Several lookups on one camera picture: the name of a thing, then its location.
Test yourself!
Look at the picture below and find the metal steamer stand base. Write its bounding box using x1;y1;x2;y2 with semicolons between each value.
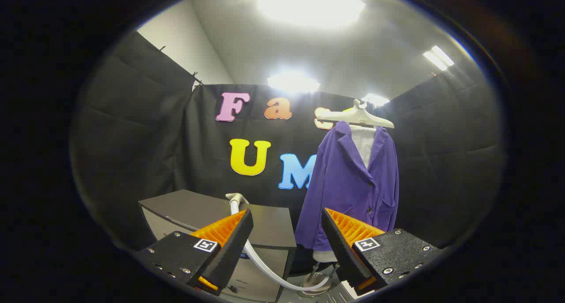
300;262;338;297

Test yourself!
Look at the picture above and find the double ceiling light panel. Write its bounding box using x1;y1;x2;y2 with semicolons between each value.
423;46;454;71

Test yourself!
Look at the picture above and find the white cloth panel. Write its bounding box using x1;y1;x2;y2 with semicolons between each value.
311;124;377;263

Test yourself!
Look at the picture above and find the white plastic clothes hanger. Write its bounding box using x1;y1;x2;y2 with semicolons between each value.
317;99;396;129

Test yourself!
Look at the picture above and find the white flat panel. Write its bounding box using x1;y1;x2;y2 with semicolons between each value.
340;280;368;300

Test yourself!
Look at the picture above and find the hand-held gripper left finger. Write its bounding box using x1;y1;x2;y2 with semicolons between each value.
135;208;254;295

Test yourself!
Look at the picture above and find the black backdrop cloth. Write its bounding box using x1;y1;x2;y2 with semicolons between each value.
71;30;504;273

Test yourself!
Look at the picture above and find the large ceiling light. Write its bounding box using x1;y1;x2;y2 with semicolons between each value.
258;0;365;28

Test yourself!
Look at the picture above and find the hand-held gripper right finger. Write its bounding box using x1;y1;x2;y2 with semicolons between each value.
321;207;444;295

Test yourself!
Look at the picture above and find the purple corduroy jacket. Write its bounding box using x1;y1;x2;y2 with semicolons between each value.
294;121;400;252

